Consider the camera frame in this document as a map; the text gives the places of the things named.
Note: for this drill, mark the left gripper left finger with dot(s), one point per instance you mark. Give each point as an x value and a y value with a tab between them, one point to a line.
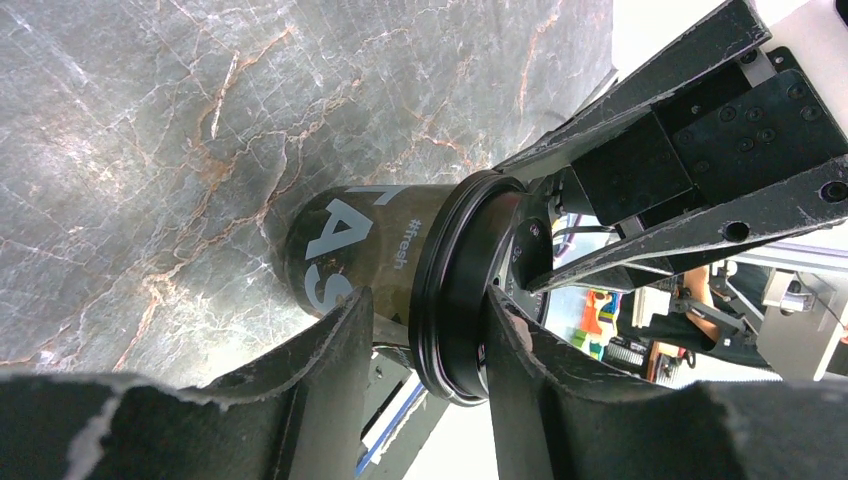
294	413

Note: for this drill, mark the black plastic cup lid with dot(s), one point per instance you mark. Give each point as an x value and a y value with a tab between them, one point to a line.
490	232

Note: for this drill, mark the black paper coffee cup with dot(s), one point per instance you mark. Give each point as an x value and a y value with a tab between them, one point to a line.
349	237

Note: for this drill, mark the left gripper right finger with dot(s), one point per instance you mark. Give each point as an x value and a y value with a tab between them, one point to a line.
557	413

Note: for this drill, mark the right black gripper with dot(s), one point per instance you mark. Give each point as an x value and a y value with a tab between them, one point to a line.
721	139

